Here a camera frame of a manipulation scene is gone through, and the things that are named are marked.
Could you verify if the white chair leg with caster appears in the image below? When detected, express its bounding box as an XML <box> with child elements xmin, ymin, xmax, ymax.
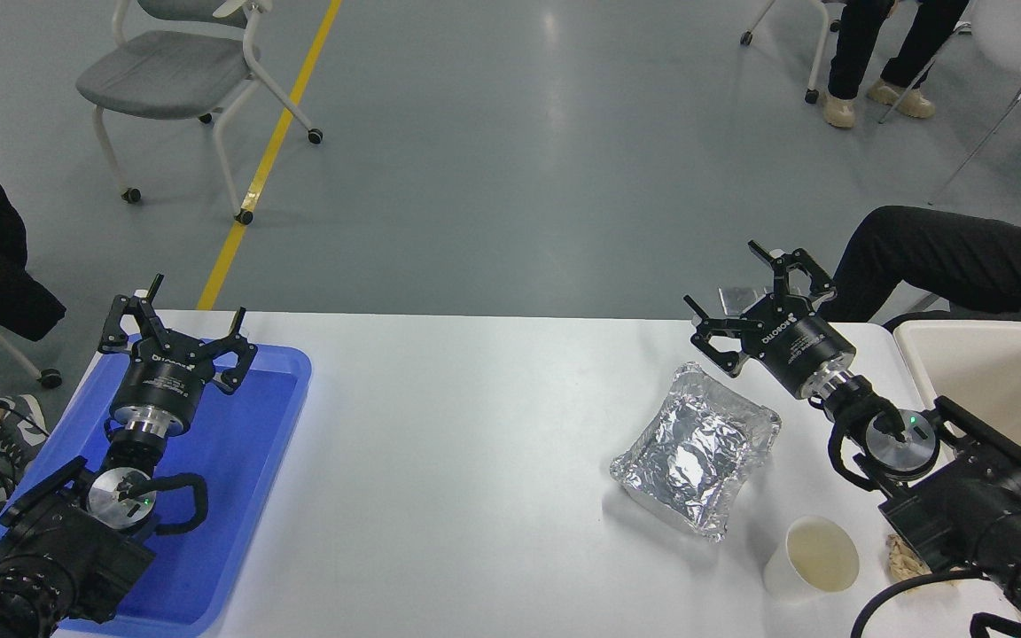
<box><xmin>0</xmin><ymin>310</ymin><xmax>64</xmax><ymax>390</ymax></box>

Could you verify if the metal floor plate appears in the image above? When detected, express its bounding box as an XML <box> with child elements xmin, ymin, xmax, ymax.
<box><xmin>719</xmin><ymin>284</ymin><xmax>773</xmax><ymax>317</ymax></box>

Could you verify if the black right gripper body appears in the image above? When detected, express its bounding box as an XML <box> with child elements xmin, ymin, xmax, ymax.
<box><xmin>744</xmin><ymin>295</ymin><xmax>857</xmax><ymax>400</ymax></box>

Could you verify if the grey wheeled chair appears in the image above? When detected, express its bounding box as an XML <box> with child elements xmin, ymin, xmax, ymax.
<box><xmin>76</xmin><ymin>0</ymin><xmax>325</xmax><ymax>226</ymax></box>

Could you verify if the large pale bin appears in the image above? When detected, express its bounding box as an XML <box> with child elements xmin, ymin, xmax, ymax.
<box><xmin>893</xmin><ymin>319</ymin><xmax>1021</xmax><ymax>533</ymax></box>

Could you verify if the blue plastic tray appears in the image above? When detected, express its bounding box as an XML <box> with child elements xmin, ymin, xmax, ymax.
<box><xmin>0</xmin><ymin>341</ymin><xmax>313</xmax><ymax>637</ymax></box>

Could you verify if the white paper cup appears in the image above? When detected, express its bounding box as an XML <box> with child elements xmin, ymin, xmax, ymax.
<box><xmin>763</xmin><ymin>516</ymin><xmax>861</xmax><ymax>604</ymax></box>

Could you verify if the crumpled tan paper ball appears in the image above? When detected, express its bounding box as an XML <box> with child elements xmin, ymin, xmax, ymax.
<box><xmin>885</xmin><ymin>532</ymin><xmax>933</xmax><ymax>586</ymax></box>

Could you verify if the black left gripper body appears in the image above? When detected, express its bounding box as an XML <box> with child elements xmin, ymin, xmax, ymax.
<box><xmin>113</xmin><ymin>341</ymin><xmax>214</xmax><ymax>424</ymax></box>

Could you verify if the silver foil tray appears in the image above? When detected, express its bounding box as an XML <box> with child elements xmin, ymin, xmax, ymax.
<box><xmin>610</xmin><ymin>361</ymin><xmax>783</xmax><ymax>543</ymax></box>

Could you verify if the white wheeled chair frame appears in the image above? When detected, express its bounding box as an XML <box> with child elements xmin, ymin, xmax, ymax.
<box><xmin>739</xmin><ymin>0</ymin><xmax>841</xmax><ymax>105</ymax></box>

